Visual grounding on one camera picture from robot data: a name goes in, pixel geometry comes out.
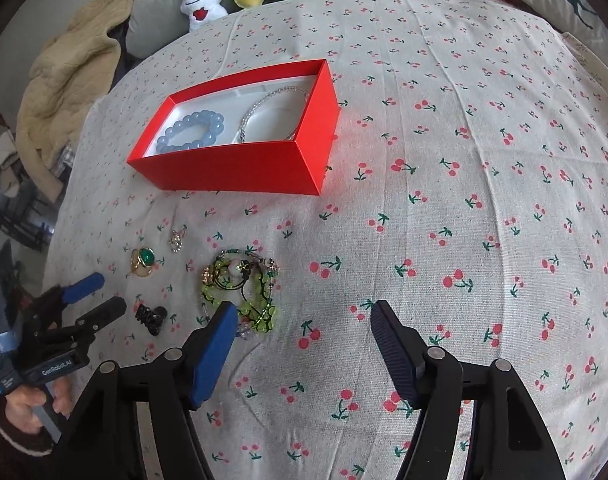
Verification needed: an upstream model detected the black hair claw clip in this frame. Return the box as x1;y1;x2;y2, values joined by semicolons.
134;304;168;337

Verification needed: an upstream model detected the gold ring with green stone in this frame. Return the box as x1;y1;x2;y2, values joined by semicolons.
129;246;157;279

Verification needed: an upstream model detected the small silver charm pendant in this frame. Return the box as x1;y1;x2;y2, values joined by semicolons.
168;224;187;254

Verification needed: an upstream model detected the green beaded bracelet bundle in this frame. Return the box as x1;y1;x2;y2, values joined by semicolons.
198;246;281;340

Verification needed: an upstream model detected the light blue bead bracelet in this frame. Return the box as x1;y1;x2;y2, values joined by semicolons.
155;109;226;155

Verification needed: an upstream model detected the silver rhinestone bangle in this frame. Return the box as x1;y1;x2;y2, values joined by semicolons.
234;86;309;144

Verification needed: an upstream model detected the person's left hand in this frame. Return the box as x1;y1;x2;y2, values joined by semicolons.
4;377;72;434

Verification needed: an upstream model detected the beige quilted blanket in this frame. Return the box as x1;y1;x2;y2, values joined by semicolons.
16;0;133;202

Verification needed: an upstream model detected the red cardboard box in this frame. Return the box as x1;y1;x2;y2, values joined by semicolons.
127;60;340;195

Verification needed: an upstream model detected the cherry print bed sheet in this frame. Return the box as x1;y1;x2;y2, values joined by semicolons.
44;0;608;479

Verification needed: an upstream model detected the grey pillow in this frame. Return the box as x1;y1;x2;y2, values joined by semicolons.
126;0;239;60

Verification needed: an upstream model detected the white plush toy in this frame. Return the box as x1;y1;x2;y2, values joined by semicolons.
180;0;228;32

